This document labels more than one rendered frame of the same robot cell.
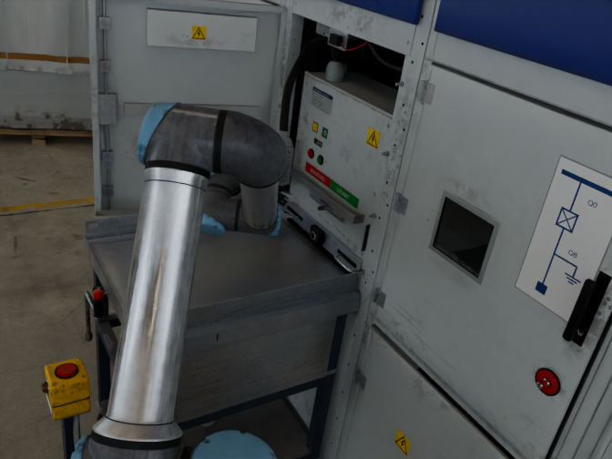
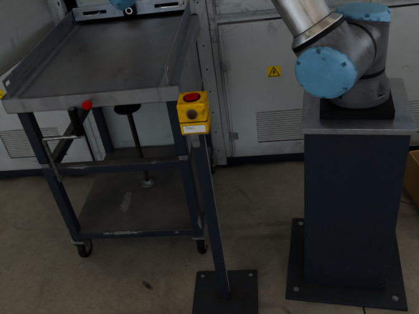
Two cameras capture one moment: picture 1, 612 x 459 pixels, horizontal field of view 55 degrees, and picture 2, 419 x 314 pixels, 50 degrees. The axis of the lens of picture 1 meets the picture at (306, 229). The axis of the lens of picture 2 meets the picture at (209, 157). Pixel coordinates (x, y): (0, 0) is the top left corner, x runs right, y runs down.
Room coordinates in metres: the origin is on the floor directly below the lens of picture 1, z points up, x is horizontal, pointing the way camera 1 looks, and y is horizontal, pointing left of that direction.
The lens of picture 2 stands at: (0.18, 1.25, 1.48)
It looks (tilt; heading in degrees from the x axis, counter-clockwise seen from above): 36 degrees down; 314
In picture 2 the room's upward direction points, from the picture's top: 9 degrees counter-clockwise
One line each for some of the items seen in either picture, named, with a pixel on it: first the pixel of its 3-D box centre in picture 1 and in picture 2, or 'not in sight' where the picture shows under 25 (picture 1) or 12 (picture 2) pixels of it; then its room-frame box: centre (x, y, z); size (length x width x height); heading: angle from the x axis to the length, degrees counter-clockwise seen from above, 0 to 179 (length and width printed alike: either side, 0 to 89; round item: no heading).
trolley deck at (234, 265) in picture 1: (218, 271); (114, 58); (1.59, 0.26, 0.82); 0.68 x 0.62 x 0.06; 125
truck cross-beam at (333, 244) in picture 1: (325, 233); (131, 7); (1.81, -0.07, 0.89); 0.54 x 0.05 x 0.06; 35
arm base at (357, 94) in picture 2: not in sight; (357, 79); (0.67, 0.05, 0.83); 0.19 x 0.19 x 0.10
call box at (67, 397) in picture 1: (67, 388); (194, 113); (0.97, 0.47, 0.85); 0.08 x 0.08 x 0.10; 35
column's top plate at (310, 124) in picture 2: not in sight; (354, 104); (0.67, 0.06, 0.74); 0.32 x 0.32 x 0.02; 27
